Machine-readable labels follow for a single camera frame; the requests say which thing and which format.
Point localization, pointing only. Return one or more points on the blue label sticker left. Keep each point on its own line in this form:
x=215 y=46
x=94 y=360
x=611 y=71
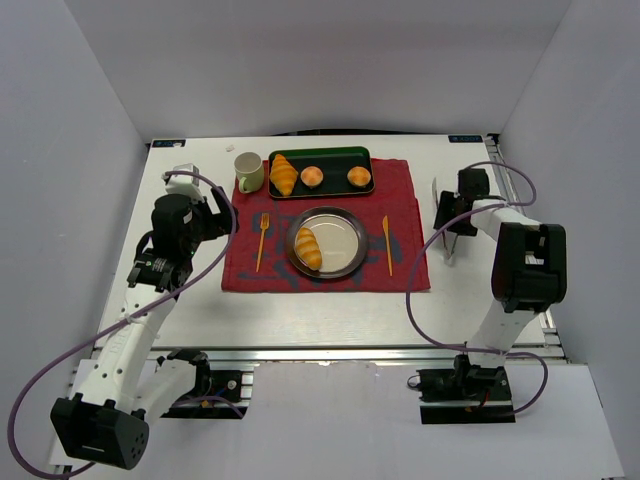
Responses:
x=168 y=143

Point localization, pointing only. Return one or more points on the red patterned placemat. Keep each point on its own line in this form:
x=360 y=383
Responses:
x=393 y=196

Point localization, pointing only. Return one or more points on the orange plastic knife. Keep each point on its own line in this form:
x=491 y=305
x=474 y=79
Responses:
x=386 y=231

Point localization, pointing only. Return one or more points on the pale green mug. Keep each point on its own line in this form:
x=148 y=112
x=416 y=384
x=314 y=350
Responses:
x=249 y=170

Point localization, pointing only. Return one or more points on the small striped croissant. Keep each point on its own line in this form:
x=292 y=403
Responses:
x=307 y=249

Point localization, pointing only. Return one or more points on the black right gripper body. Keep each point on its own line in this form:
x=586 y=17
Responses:
x=448 y=211

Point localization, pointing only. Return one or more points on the round bun right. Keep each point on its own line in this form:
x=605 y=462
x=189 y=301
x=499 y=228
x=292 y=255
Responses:
x=359 y=176

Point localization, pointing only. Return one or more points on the metal serving tongs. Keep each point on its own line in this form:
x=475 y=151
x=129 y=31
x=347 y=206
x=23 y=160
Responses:
x=449 y=248

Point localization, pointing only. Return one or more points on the round bun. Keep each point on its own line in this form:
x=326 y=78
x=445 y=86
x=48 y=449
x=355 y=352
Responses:
x=359 y=176
x=312 y=176

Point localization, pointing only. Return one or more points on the blue label sticker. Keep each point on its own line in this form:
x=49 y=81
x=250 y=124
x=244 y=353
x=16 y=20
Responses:
x=168 y=143
x=465 y=139

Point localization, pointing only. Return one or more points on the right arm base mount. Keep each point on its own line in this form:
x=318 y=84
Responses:
x=450 y=395

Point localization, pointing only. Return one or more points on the dark rimmed white plate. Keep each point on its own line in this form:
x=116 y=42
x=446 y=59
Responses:
x=341 y=237

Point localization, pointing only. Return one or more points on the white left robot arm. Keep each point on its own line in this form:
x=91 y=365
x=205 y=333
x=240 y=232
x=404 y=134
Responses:
x=107 y=420

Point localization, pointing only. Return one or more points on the large striped croissant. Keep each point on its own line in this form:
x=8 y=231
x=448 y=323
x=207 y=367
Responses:
x=283 y=175

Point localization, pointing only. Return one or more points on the dark green serving tray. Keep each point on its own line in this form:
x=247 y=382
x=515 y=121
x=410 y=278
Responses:
x=334 y=162

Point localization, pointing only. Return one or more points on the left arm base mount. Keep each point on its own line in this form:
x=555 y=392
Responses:
x=208 y=382

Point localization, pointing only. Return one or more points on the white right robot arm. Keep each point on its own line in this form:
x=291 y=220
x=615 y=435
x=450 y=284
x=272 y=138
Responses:
x=529 y=274

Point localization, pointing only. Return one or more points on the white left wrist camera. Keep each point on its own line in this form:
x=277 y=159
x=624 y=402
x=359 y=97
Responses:
x=184 y=185

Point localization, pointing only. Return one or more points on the round bun left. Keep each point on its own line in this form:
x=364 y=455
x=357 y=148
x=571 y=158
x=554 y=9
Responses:
x=312 y=176

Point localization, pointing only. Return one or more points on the blue label sticker right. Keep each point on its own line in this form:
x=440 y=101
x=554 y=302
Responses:
x=465 y=139

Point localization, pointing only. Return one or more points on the orange plastic fork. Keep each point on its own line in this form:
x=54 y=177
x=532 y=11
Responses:
x=264 y=226

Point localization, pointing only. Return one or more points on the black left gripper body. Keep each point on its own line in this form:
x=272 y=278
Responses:
x=220 y=212

